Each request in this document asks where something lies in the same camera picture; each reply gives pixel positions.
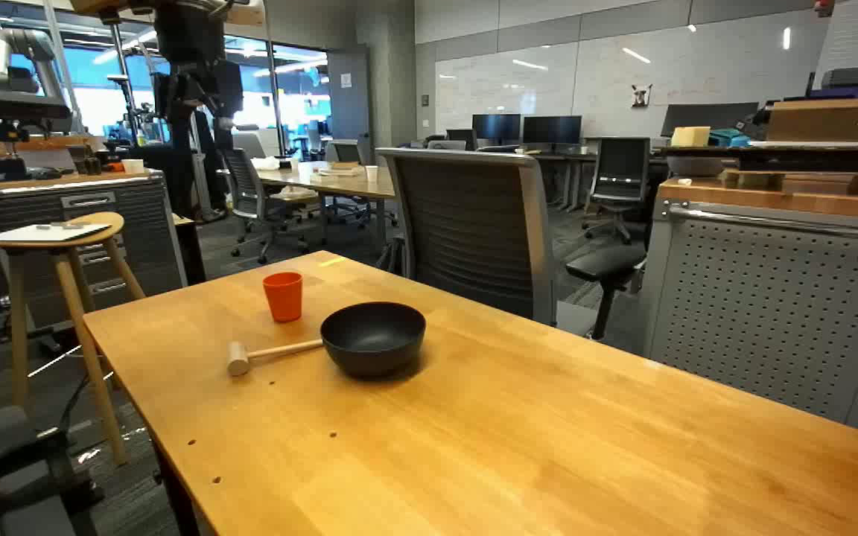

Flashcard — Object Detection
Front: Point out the small wooden mallet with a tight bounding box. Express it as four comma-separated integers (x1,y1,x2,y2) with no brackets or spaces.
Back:
228,339,320,378

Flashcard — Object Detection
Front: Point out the wooden stool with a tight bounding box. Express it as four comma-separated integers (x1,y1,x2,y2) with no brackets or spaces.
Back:
0,211,144,466

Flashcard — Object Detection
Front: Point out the left computer monitor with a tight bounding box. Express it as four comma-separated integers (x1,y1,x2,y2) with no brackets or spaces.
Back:
471,113,523,147

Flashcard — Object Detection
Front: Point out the computer monitor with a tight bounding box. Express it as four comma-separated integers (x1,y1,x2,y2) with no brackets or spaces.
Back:
523,116,582,147
471,113,523,147

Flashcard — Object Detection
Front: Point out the grey cabinet with labels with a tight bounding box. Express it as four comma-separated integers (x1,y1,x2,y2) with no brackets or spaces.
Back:
0,172,186,332

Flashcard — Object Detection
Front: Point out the grey mesh office chair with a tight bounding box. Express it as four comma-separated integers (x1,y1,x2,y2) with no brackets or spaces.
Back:
381,147,559,326

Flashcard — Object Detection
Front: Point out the black camera tripod stand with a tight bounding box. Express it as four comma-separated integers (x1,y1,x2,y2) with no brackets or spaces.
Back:
156,0,243,217

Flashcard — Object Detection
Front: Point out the orange plastic cup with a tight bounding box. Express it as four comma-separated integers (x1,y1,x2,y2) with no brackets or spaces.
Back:
262,271,305,326

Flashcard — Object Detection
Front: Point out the black office chair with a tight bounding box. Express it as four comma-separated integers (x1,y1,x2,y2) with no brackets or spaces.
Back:
566,137,649,339

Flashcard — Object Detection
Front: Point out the black bowl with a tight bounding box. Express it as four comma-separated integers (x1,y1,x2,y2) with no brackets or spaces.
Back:
320,300,427,378

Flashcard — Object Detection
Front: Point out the right computer monitor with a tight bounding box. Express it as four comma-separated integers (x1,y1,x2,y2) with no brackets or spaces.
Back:
523,116,582,147

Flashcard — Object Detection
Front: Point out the light wooden desk background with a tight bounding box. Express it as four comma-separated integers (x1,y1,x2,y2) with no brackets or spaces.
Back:
255,159,398,201

